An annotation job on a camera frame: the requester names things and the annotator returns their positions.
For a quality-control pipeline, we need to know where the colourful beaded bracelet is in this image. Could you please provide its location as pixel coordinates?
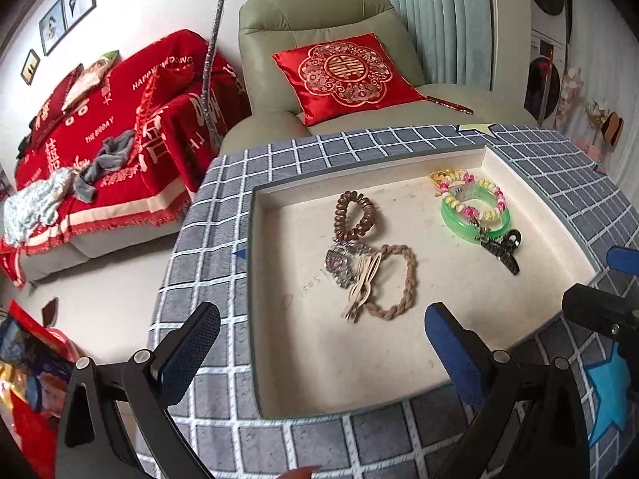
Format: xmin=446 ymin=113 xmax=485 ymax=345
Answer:
xmin=439 ymin=171 xmax=508 ymax=224

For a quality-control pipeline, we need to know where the green translucent bangle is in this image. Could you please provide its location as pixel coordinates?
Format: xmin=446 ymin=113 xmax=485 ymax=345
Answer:
xmin=440 ymin=184 xmax=512 ymax=245

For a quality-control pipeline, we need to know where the red printed bag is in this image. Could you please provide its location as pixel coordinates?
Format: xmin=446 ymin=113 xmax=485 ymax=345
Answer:
xmin=0 ymin=302 xmax=81 ymax=479

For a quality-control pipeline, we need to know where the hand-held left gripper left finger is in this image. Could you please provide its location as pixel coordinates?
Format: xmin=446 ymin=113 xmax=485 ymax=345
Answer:
xmin=55 ymin=302 xmax=221 ymax=479

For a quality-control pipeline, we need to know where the green leather armchair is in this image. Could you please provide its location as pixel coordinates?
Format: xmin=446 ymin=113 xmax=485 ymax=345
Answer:
xmin=220 ymin=0 xmax=539 ymax=154

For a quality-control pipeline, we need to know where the brown spiral hair tie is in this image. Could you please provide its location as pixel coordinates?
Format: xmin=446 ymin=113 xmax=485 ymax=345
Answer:
xmin=333 ymin=190 xmax=377 ymax=243

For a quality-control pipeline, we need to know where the sofa with red blanket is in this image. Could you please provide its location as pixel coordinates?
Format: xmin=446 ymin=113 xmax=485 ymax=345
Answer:
xmin=0 ymin=30 xmax=251 ymax=290

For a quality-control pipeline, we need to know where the light grey sofa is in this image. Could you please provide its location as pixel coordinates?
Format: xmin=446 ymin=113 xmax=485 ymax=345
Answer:
xmin=19 ymin=192 xmax=200 ymax=283

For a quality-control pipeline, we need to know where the red embroidered cushion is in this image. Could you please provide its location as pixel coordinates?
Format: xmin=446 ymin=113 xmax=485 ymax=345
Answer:
xmin=272 ymin=32 xmax=431 ymax=127

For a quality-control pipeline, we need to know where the gold dried flower decoration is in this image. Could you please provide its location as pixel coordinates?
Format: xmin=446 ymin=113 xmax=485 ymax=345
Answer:
xmin=583 ymin=102 xmax=607 ymax=131

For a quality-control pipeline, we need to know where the pale green curtain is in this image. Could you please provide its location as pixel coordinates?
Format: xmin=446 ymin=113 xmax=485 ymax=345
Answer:
xmin=383 ymin=0 xmax=500 ymax=93

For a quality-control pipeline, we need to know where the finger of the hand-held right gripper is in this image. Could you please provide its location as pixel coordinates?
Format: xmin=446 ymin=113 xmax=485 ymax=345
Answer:
xmin=562 ymin=283 xmax=639 ymax=340
xmin=605 ymin=246 xmax=639 ymax=276

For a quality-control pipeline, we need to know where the pink and white decoration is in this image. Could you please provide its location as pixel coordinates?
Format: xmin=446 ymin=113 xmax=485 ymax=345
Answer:
xmin=552 ymin=66 xmax=586 ymax=128

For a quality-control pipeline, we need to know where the yellow cord with gold beads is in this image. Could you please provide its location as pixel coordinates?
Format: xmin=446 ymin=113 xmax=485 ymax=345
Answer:
xmin=430 ymin=168 xmax=462 ymax=191

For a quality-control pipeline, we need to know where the beige hair clip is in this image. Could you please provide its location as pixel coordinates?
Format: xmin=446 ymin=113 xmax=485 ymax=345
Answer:
xmin=341 ymin=252 xmax=385 ymax=323

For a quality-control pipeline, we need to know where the black claw hair clip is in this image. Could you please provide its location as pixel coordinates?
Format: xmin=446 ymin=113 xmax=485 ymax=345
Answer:
xmin=479 ymin=228 xmax=523 ymax=277

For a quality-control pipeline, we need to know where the silver rhinestone charm clip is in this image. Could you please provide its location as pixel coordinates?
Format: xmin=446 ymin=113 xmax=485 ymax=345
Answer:
xmin=324 ymin=238 xmax=373 ymax=290

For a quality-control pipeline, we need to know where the white knitted cloth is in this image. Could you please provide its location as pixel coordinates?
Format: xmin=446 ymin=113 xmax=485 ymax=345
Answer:
xmin=2 ymin=167 xmax=77 ymax=246

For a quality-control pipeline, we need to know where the silver tinsel-wrapped pole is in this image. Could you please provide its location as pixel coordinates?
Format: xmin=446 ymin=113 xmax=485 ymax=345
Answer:
xmin=200 ymin=0 xmax=241 ymax=149

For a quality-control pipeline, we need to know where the red folded fan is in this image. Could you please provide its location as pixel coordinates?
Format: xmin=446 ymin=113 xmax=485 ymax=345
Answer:
xmin=424 ymin=95 xmax=476 ymax=114

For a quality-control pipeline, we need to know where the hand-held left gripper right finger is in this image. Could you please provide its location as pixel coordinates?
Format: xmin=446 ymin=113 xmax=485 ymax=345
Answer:
xmin=424 ymin=302 xmax=592 ymax=479

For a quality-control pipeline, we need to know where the beige braided hair tie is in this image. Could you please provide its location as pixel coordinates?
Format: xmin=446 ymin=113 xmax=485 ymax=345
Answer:
xmin=367 ymin=243 xmax=418 ymax=323

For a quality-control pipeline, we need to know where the black picture frame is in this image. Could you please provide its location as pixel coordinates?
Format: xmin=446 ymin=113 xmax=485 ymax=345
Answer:
xmin=39 ymin=0 xmax=66 ymax=56
xmin=21 ymin=49 xmax=41 ymax=86
xmin=62 ymin=0 xmax=96 ymax=30

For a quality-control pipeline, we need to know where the printed photo pillow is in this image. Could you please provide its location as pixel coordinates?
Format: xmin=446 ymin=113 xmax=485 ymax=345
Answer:
xmin=62 ymin=50 xmax=121 ymax=111

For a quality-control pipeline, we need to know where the brown and black ornament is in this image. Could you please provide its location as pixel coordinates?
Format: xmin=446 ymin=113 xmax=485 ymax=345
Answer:
xmin=599 ymin=112 xmax=626 ymax=149

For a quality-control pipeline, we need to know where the grey crumpled cloth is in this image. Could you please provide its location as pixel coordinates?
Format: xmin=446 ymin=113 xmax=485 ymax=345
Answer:
xmin=74 ymin=130 xmax=137 ymax=203

